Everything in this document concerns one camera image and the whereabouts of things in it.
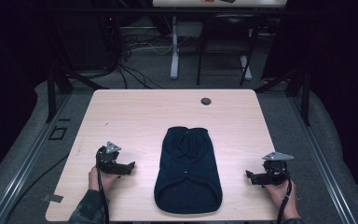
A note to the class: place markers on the white desk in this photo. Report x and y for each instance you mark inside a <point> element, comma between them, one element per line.
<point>174,46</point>

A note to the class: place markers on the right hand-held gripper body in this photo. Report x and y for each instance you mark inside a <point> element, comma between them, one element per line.
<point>276,171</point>

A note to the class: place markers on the black tape square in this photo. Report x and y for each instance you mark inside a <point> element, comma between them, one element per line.
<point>58,133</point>

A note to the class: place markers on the black metal frame stand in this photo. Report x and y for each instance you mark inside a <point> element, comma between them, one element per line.
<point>52,93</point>
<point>305,99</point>

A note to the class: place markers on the short black tape strip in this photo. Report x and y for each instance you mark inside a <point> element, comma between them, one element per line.
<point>64,119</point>

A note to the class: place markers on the black chair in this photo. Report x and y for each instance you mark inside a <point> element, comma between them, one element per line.
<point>227,37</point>

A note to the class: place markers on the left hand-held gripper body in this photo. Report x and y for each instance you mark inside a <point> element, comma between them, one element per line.
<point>106,160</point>

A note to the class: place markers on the black horizontal frame bar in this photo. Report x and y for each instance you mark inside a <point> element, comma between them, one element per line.
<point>155,11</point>

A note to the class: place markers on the grey tape strip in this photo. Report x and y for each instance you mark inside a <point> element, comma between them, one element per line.
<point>52,198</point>

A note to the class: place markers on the dark blue knitted garment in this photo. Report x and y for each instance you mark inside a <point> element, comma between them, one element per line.
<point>188,174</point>

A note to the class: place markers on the person's left hand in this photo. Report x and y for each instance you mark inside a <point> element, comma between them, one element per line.
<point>105,180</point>

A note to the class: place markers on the aluminium floor rail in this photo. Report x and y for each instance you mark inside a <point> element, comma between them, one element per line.
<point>323,161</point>
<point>28,161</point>

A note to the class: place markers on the grey round table grommet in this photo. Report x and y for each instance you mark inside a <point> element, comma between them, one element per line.
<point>205,101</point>

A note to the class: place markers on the person's right hand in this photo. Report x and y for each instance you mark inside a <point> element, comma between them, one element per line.
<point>280,194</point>

